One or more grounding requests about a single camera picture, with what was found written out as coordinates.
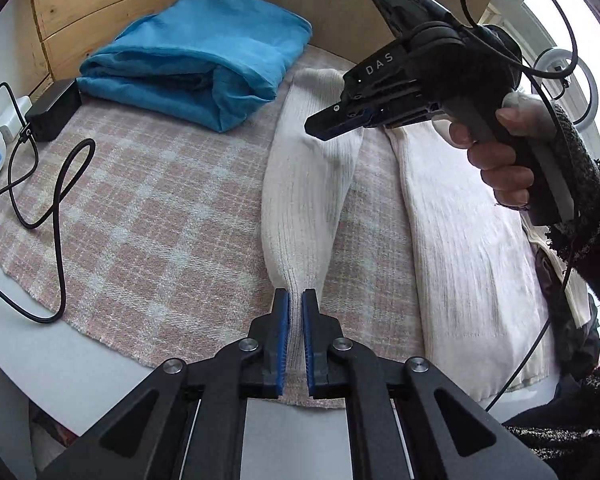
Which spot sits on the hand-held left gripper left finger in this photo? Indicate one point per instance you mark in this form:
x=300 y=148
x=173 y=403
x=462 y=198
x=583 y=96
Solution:
x=281 y=345

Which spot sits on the pink plaid blanket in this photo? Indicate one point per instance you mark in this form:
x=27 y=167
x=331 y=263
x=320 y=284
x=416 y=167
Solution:
x=165 y=210

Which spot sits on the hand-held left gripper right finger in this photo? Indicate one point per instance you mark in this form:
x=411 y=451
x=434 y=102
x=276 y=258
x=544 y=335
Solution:
x=307 y=345

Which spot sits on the orange wooden panel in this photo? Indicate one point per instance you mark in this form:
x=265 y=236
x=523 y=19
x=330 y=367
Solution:
x=95 y=5

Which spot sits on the folded blue cloth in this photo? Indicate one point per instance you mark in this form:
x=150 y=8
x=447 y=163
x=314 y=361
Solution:
x=190 y=55

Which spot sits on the person's right hand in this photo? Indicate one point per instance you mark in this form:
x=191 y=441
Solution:
x=500 y=160

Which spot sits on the white knit sweater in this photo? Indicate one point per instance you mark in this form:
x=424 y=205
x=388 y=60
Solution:
x=460 y=240

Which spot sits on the person's right forearm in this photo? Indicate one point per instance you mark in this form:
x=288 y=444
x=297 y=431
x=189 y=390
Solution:
x=590 y=200

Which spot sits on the person's dark clothing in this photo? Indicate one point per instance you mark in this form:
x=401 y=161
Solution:
x=575 y=425

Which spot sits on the black power adapter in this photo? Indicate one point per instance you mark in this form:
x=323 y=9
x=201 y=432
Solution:
x=52 y=110

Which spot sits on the white window frame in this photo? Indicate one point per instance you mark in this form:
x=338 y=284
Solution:
x=565 y=15

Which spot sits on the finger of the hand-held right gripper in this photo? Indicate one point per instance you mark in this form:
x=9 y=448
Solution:
x=337 y=120

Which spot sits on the white plug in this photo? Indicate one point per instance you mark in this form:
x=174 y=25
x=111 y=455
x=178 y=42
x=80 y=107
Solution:
x=12 y=117

